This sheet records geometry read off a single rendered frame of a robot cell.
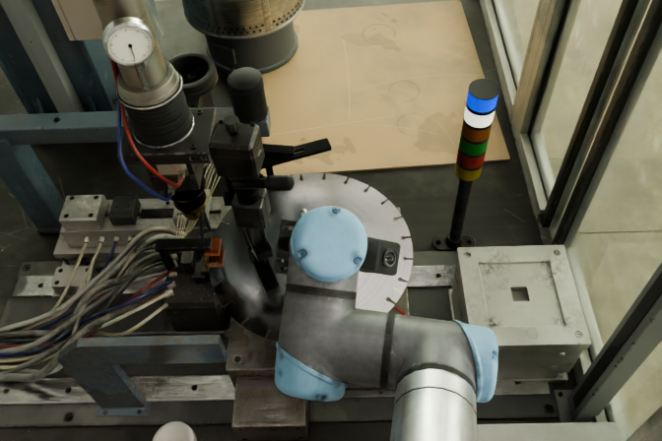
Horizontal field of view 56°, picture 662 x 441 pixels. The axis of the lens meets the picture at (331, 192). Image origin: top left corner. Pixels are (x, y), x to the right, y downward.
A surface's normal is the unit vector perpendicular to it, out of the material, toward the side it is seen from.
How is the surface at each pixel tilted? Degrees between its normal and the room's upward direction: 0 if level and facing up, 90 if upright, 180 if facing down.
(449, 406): 25
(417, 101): 0
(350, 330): 6
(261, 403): 0
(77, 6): 90
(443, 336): 19
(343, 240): 32
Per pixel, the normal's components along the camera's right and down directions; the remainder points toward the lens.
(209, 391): -0.04, -0.62
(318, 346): -0.11, -0.10
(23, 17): 0.00, 0.78
